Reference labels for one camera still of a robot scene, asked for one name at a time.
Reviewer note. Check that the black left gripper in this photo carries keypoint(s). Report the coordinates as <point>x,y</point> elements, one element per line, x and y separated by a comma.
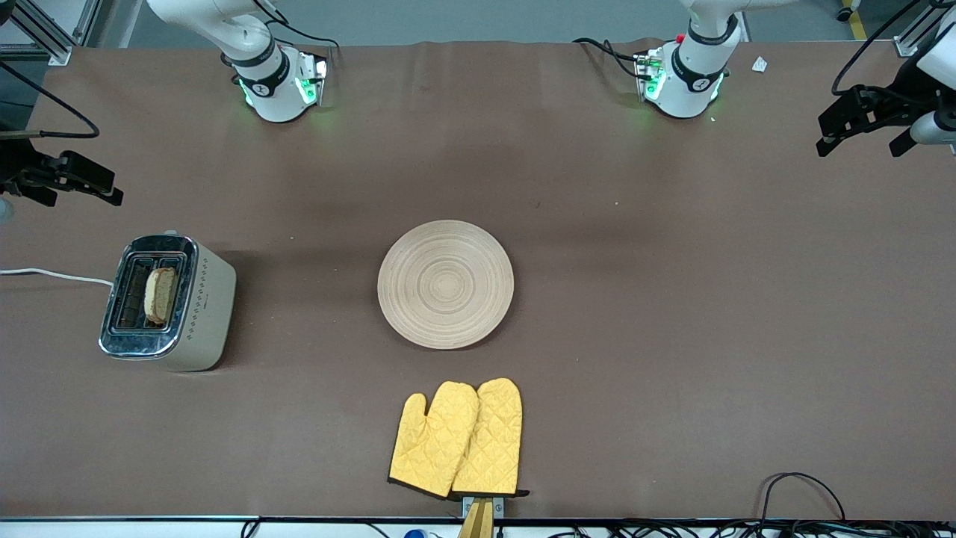
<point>900,99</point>

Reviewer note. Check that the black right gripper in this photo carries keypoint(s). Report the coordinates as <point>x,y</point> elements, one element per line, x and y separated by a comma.
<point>16,166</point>

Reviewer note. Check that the brown-crust bread slice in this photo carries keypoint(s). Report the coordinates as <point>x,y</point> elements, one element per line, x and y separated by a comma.
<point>160,295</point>

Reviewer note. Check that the round wooden plate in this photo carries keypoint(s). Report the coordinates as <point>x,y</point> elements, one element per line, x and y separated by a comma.
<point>446,284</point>

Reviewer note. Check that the beige chrome two-slot toaster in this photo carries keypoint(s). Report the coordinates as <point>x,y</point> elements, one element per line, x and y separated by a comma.
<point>202,306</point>

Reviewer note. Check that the black caster wheel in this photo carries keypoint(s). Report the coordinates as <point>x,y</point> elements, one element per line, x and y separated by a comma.
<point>845,13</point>

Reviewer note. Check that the small white paper scrap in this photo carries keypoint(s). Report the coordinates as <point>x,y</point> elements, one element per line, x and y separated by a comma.
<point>759,64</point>

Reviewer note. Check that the brown table mat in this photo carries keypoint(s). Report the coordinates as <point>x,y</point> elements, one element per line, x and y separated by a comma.
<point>635,261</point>

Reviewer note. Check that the yellow quilted oven mitt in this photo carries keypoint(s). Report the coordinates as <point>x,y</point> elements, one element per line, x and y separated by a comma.
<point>494,441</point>
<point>433,441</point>

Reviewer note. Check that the aluminium frame post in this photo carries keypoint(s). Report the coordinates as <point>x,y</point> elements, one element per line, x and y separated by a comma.
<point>41,33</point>
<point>915,33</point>

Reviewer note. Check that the metal bracket with wooden strip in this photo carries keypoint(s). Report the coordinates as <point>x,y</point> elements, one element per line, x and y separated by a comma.
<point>478,515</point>

